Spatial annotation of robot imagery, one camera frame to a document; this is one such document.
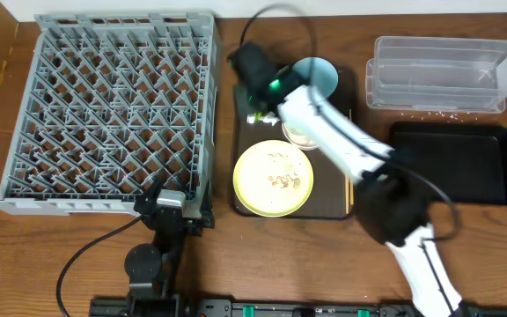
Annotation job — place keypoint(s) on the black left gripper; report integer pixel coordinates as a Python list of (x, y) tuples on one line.
[(165, 216)]

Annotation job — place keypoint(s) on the white napkin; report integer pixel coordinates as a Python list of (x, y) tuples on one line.
[(270, 118)]

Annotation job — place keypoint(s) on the clear plastic bin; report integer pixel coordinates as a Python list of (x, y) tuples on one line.
[(455, 75)]

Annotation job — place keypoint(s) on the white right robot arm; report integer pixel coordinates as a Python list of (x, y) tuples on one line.
[(388, 205)]

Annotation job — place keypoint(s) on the black tray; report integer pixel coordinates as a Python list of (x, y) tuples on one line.
[(468, 162)]

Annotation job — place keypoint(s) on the light blue bowl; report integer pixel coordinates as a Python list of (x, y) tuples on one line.
[(319, 72)]

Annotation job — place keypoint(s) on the grey dishwasher rack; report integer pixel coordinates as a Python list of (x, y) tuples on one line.
[(113, 104)]

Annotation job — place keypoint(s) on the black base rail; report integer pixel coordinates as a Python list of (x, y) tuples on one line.
[(177, 306)]

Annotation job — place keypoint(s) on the yellow plate with crumbs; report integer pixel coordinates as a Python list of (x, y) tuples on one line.
[(273, 178)]

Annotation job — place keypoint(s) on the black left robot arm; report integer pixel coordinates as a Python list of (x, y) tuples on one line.
[(152, 267)]

